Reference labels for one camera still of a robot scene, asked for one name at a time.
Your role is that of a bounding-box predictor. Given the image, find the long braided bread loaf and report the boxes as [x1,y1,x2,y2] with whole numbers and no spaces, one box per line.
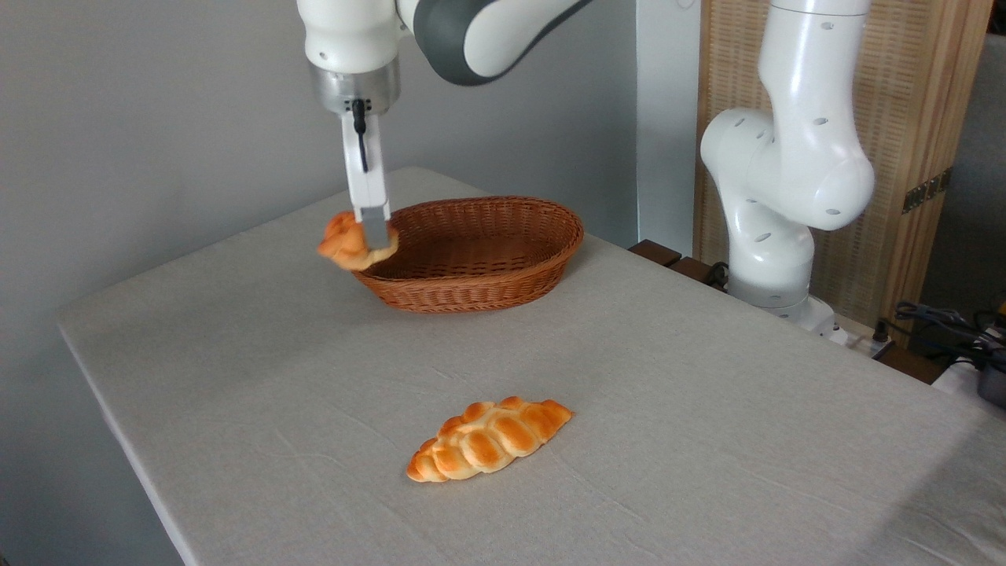
[406,395,575,484]

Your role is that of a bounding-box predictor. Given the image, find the grey tablecloth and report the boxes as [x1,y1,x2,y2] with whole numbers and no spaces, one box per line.
[57,167,1006,566]

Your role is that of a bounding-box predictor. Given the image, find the round knotted bread roll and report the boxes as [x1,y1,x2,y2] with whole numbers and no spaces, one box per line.
[317,210,400,273]

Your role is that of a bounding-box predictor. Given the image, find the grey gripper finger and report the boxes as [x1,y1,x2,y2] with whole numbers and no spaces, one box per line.
[359,206,392,252]

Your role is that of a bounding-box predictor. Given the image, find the black cable bundle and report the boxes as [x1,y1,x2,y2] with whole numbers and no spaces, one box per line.
[893,300,1006,372]

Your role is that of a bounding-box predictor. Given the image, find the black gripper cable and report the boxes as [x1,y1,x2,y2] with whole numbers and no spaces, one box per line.
[351,97,371,175]

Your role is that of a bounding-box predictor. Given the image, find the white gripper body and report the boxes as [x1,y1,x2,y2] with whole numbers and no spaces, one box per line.
[340,112,391,224]

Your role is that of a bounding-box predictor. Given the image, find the brown woven wicker basket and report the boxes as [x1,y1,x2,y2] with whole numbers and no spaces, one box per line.
[351,196,586,315]

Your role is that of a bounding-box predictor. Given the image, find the black screen hinge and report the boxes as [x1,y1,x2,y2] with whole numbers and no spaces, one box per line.
[901,167,954,215]

